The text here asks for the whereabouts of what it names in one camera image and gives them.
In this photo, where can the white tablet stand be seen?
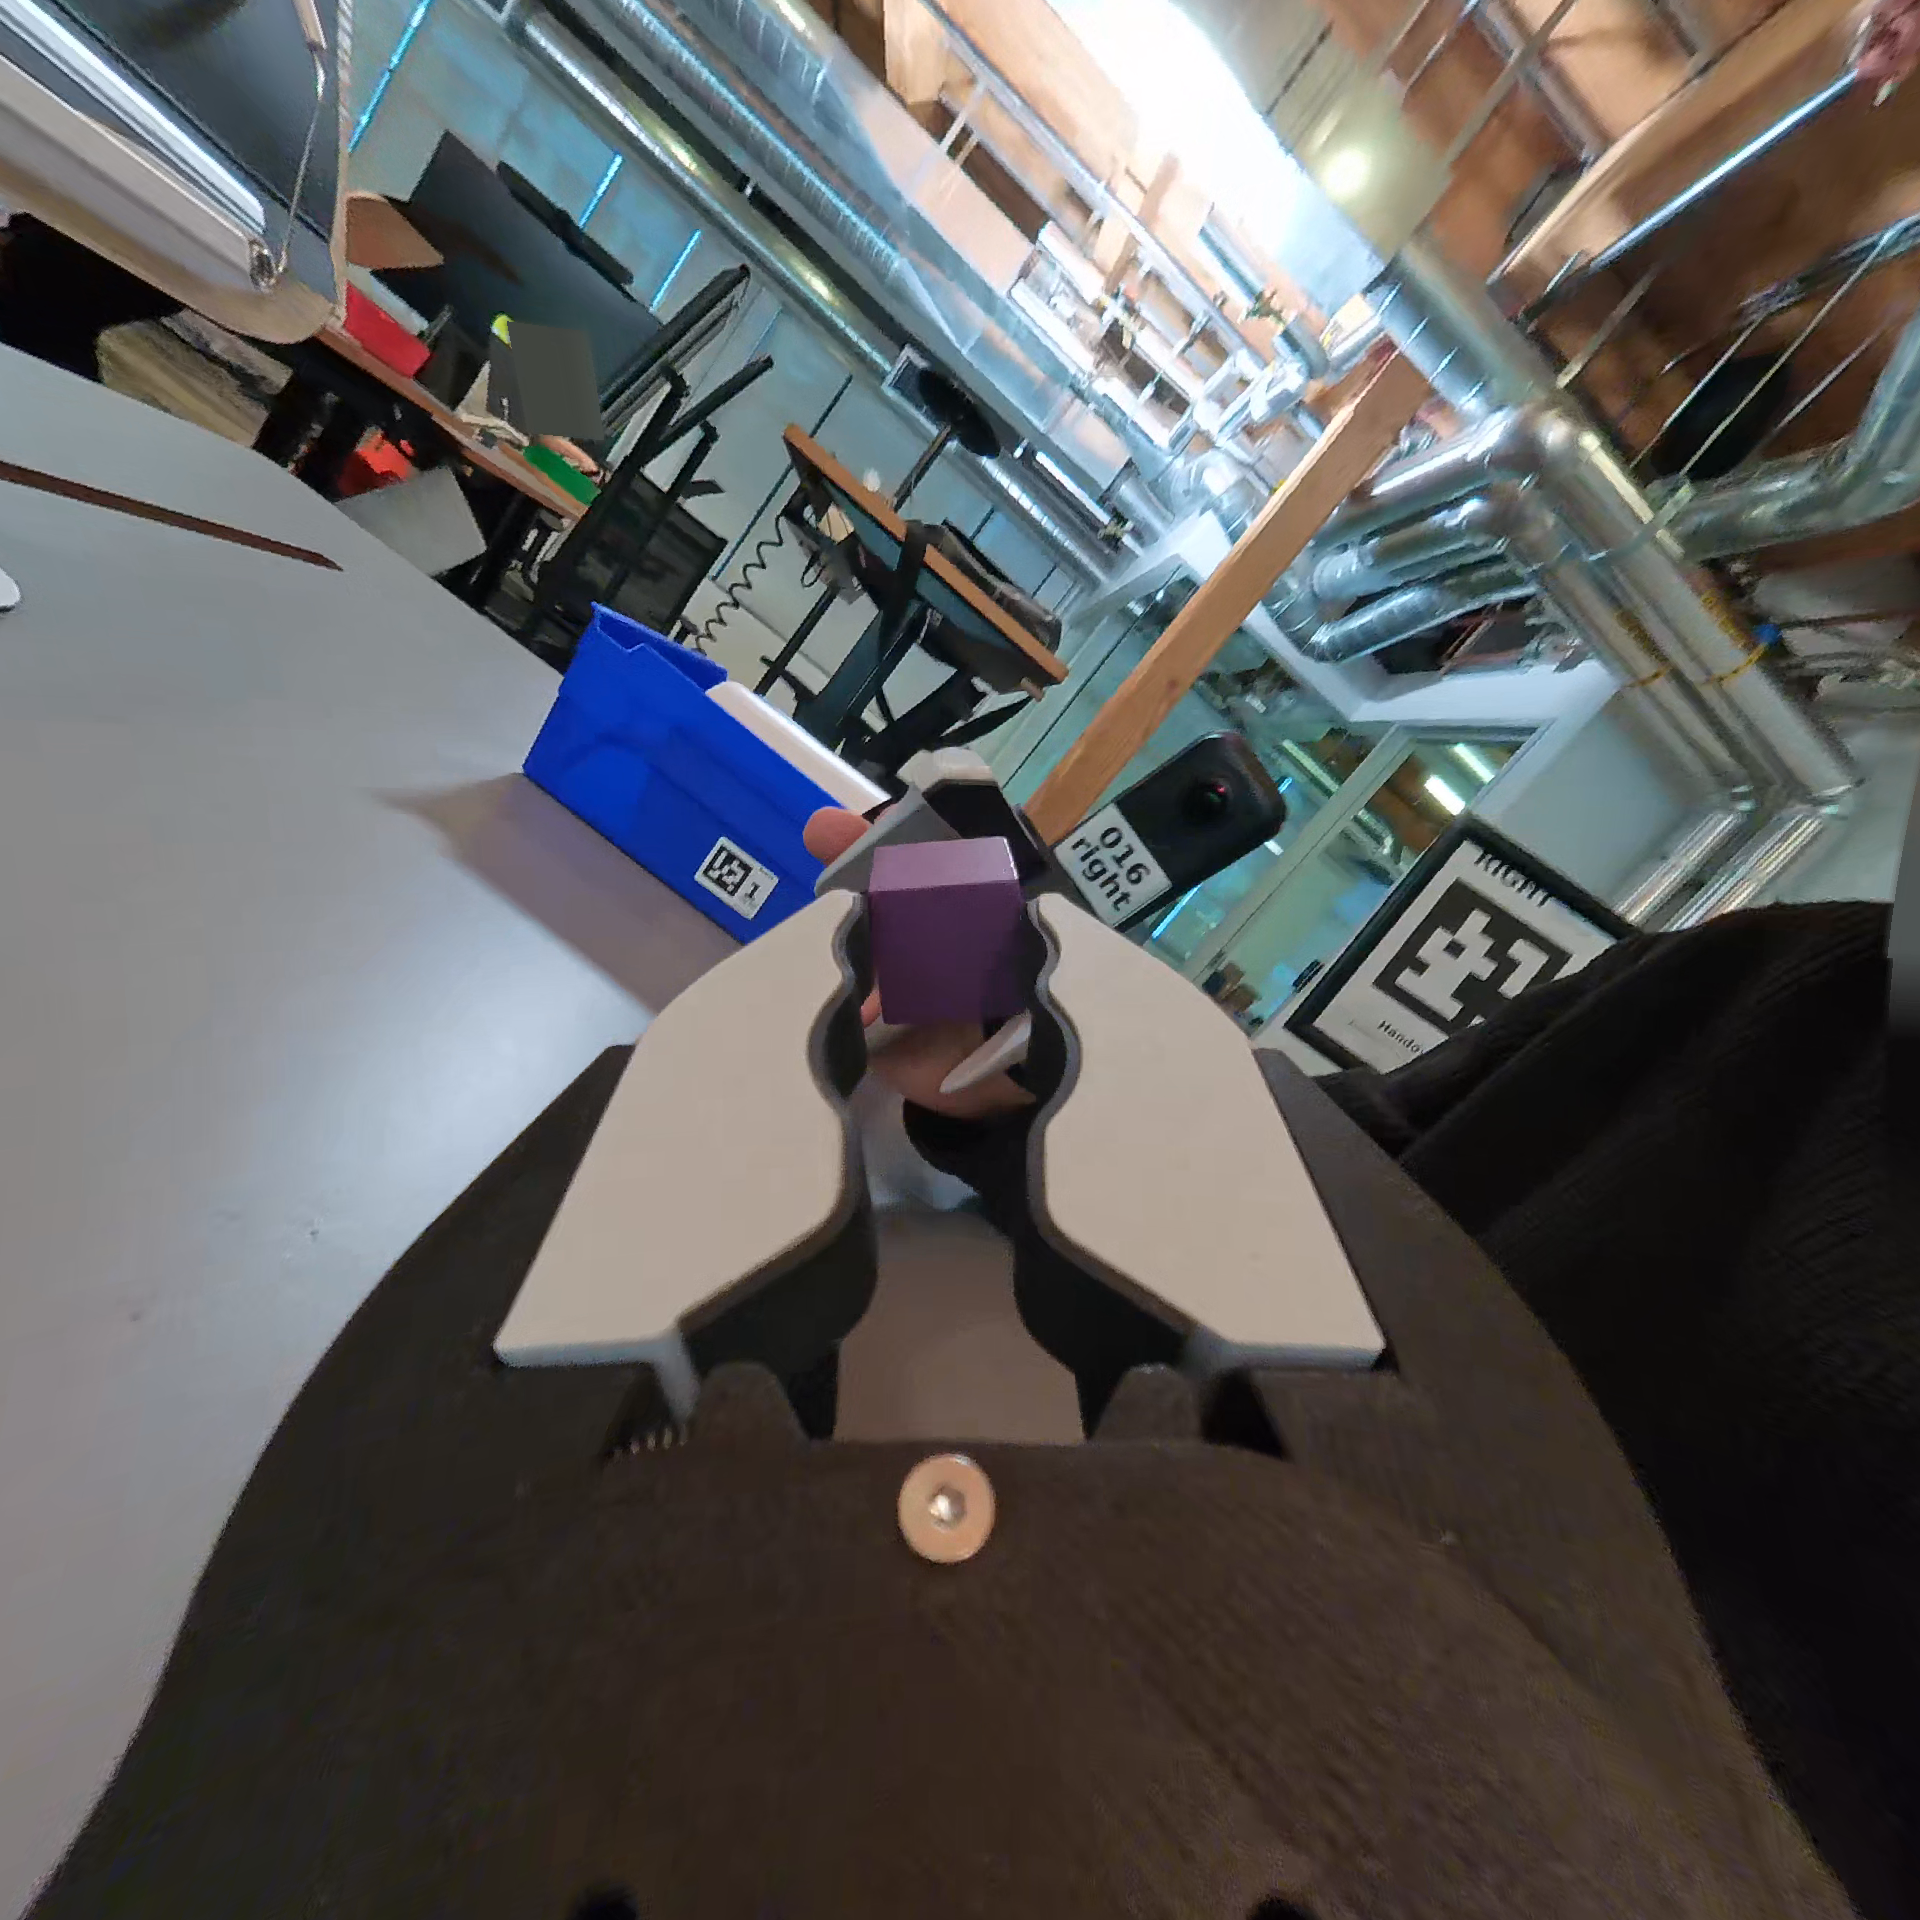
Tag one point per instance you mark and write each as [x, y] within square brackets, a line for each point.
[134, 164]

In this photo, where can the silver spiral duct pipes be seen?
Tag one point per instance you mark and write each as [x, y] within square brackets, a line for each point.
[840, 193]

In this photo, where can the black screen with tan frame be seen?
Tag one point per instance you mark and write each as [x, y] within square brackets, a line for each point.
[227, 106]

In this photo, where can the silver flexible duct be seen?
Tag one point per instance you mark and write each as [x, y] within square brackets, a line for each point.
[1800, 503]

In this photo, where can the purple cube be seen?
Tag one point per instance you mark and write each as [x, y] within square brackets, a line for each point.
[945, 933]

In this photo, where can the person's right hand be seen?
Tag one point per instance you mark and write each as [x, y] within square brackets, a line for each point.
[939, 1068]

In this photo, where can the black round disc stand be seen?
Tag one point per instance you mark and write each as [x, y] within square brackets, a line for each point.
[961, 414]

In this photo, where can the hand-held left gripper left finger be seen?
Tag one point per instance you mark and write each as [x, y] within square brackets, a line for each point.
[705, 1199]

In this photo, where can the person's right forearm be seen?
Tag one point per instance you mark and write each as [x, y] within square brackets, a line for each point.
[1650, 1126]

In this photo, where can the black metal frame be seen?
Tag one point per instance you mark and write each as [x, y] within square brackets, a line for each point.
[690, 376]

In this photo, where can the red plastic bin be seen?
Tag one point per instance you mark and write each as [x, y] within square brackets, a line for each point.
[383, 332]

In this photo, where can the black crate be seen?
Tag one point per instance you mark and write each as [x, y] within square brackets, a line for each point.
[631, 562]

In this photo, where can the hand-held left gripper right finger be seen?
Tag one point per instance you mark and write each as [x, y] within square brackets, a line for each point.
[1201, 1199]

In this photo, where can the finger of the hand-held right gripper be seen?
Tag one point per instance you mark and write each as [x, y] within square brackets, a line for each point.
[990, 1058]
[900, 848]

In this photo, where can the wooden edged table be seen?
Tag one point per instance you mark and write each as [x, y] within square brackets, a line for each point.
[984, 608]

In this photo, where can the wooden top table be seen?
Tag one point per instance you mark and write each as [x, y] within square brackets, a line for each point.
[495, 460]

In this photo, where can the blue plastic bin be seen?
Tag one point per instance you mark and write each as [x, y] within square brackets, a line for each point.
[645, 765]

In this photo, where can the silver ventilation duct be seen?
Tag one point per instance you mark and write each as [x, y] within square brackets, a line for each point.
[1574, 480]

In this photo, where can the grey leaning board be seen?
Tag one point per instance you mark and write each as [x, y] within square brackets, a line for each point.
[413, 516]

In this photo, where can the black framed marker sign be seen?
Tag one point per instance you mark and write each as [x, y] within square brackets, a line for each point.
[1470, 961]

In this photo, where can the black panel with cardboard flap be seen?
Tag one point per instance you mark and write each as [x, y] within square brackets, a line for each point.
[524, 209]

